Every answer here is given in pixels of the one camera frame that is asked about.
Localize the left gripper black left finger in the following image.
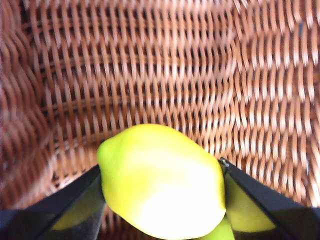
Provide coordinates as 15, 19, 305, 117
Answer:
0, 164, 105, 240

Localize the yellow lemon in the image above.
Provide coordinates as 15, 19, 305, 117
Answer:
96, 123, 227, 240

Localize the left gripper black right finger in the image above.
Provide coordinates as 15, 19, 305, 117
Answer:
218, 157, 320, 240

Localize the brown woven wicker basket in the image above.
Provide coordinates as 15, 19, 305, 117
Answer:
0, 0, 320, 240

